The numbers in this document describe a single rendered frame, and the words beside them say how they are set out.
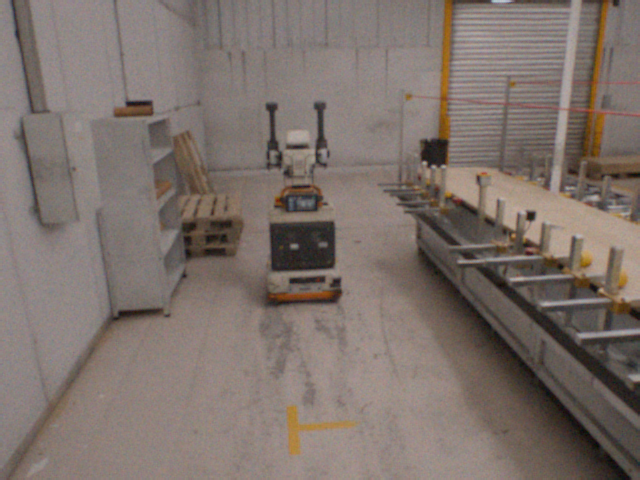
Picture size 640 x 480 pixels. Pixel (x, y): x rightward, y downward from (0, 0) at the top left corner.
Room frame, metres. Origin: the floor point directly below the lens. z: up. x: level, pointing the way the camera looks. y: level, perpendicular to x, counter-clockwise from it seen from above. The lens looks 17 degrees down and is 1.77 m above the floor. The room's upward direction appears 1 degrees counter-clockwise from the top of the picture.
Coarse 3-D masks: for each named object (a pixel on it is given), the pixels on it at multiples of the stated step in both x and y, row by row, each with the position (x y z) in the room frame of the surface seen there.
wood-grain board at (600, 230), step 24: (456, 168) 5.11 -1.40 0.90; (480, 168) 5.10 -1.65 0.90; (456, 192) 3.96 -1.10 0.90; (504, 192) 3.93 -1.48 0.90; (528, 192) 3.91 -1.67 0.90; (504, 216) 3.19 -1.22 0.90; (552, 216) 3.17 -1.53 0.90; (576, 216) 3.16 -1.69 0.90; (600, 216) 3.14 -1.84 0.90; (528, 240) 2.69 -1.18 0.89; (552, 240) 2.65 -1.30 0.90; (600, 240) 2.64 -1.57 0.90; (624, 240) 2.63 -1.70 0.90; (600, 264) 2.26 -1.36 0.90; (624, 264) 2.25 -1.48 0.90; (600, 288) 2.03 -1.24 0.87; (624, 288) 1.96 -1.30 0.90
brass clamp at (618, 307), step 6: (600, 294) 1.78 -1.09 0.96; (606, 294) 1.75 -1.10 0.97; (612, 294) 1.75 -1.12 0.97; (618, 294) 1.75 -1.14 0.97; (612, 300) 1.71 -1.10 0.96; (618, 300) 1.70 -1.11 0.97; (612, 306) 1.71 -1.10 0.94; (618, 306) 1.68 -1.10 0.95; (624, 306) 1.68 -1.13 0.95; (618, 312) 1.68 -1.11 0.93; (624, 312) 1.68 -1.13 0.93
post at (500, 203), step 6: (498, 198) 2.77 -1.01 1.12; (498, 204) 2.76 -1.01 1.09; (504, 204) 2.75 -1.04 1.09; (498, 210) 2.75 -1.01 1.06; (504, 210) 2.75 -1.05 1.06; (498, 216) 2.75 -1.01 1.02; (498, 222) 2.75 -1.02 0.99; (498, 228) 2.75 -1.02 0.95; (498, 234) 2.75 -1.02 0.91; (498, 240) 2.75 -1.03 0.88; (492, 252) 2.78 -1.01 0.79; (492, 258) 2.77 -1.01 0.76
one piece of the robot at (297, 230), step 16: (320, 192) 3.90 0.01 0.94; (272, 208) 3.90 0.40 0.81; (320, 208) 3.89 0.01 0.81; (272, 224) 3.87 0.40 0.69; (288, 224) 3.87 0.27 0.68; (304, 224) 3.88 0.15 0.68; (320, 224) 3.89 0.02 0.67; (272, 240) 3.85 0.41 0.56; (288, 240) 3.87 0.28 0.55; (304, 240) 3.87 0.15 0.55; (320, 240) 3.88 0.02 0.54; (272, 256) 3.85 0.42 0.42; (288, 256) 3.87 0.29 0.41; (304, 256) 3.87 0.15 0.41; (320, 256) 3.89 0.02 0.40
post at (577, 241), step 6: (576, 234) 2.02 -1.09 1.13; (576, 240) 2.00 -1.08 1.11; (582, 240) 2.00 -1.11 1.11; (570, 246) 2.03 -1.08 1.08; (576, 246) 2.00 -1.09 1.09; (582, 246) 2.00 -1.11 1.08; (570, 252) 2.03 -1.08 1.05; (576, 252) 2.00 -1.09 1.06; (570, 258) 2.02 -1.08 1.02; (576, 258) 2.00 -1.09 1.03; (570, 264) 2.01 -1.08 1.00; (576, 264) 2.00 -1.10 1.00; (570, 270) 2.01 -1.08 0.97; (576, 270) 2.00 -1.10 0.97; (570, 288) 2.00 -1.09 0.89; (564, 294) 2.03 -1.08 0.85; (570, 294) 2.00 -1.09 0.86; (564, 312) 2.01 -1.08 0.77; (570, 312) 2.00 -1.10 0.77; (564, 318) 2.00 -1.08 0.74; (570, 318) 2.00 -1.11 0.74
